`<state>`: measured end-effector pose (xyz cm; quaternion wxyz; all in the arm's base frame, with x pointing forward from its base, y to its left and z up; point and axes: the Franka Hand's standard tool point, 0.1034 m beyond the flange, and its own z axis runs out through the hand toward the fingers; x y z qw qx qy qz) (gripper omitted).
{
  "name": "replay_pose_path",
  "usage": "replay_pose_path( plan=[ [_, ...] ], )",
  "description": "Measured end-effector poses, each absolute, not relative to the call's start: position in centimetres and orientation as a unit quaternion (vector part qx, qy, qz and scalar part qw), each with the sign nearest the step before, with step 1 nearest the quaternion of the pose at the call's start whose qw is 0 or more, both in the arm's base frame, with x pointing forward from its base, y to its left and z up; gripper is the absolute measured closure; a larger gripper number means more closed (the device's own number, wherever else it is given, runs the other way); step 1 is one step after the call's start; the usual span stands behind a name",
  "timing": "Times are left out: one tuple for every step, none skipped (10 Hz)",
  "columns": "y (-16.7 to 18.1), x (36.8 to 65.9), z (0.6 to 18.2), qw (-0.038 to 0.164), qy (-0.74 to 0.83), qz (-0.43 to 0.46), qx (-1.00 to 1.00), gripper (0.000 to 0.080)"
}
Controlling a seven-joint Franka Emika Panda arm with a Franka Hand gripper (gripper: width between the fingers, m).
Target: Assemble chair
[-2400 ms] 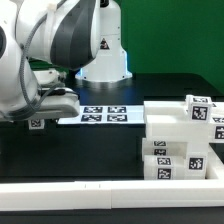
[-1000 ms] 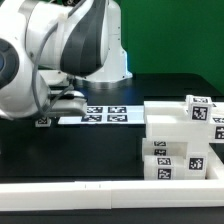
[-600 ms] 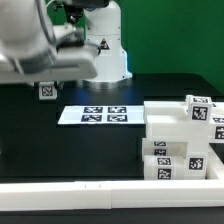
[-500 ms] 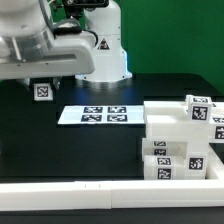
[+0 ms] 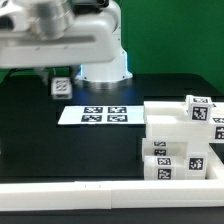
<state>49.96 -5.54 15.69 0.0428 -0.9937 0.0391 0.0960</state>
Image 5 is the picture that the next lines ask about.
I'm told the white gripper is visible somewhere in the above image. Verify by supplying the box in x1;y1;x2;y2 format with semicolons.
0;6;118;69

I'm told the white chair nut cube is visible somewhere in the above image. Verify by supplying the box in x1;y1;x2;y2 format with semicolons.
51;77;72;100

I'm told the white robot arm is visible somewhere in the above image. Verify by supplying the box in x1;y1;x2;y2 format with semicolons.
0;0;132;88

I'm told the flat white chair back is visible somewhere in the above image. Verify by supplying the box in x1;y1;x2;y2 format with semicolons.
58;105;144;125

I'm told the white obstacle fence wall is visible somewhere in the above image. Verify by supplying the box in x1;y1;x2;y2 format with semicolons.
0;155;224;211

